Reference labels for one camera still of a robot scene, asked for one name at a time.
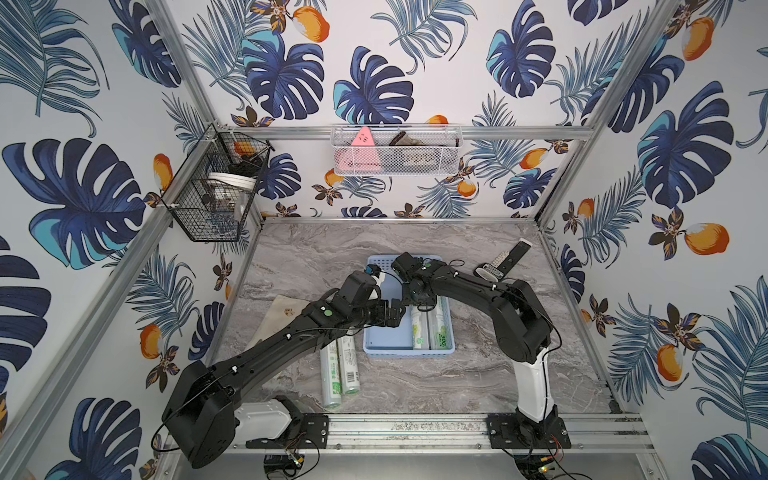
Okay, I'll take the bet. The plastic wrap roll green label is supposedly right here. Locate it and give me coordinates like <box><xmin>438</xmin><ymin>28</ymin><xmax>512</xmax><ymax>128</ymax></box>
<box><xmin>410</xmin><ymin>307</ymin><xmax>430</xmax><ymax>350</ymax></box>

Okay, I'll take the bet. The plastic wrap roll red logo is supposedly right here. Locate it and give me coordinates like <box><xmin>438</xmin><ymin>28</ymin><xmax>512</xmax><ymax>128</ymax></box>
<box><xmin>427</xmin><ymin>297</ymin><xmax>450</xmax><ymax>350</ymax></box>

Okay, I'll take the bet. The plastic wrap roll with barcode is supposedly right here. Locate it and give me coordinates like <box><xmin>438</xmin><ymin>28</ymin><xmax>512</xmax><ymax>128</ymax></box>
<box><xmin>337</xmin><ymin>336</ymin><xmax>361</xmax><ymax>395</ymax></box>

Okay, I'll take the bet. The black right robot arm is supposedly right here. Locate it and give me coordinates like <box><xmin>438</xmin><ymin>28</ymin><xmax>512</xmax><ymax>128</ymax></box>
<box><xmin>392</xmin><ymin>253</ymin><xmax>555</xmax><ymax>423</ymax></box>

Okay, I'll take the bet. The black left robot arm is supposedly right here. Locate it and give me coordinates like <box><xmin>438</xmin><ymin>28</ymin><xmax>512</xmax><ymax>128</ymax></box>
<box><xmin>162</xmin><ymin>271</ymin><xmax>410</xmax><ymax>469</ymax></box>

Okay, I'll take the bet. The light blue perforated plastic basket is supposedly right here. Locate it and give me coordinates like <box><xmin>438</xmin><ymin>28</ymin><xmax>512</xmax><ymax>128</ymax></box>
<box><xmin>362</xmin><ymin>255</ymin><xmax>456</xmax><ymax>360</ymax></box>

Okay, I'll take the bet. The black handheld remote tool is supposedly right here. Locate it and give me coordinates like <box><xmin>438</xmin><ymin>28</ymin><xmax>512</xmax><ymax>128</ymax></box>
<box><xmin>473</xmin><ymin>238</ymin><xmax>532</xmax><ymax>282</ymax></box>

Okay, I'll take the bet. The beige cloth pouch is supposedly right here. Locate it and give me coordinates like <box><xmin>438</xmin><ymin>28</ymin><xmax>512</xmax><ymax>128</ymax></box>
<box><xmin>246</xmin><ymin>295</ymin><xmax>309</xmax><ymax>350</ymax></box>

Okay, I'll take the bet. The pink triangular item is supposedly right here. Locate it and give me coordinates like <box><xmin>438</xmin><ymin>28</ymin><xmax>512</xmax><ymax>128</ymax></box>
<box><xmin>335</xmin><ymin>126</ymin><xmax>383</xmax><ymax>176</ymax></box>

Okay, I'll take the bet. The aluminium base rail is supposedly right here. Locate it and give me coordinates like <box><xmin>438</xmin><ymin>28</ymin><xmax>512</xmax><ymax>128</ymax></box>
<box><xmin>228</xmin><ymin>413</ymin><xmax>655</xmax><ymax>454</ymax></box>

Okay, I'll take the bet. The white wire wall shelf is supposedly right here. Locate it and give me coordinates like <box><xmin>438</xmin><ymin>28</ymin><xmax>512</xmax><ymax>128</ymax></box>
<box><xmin>330</xmin><ymin>124</ymin><xmax>464</xmax><ymax>177</ymax></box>

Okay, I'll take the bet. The black wire wall basket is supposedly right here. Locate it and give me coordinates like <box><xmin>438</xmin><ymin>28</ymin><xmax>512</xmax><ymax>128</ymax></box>
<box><xmin>161</xmin><ymin>124</ymin><xmax>274</xmax><ymax>243</ymax></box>

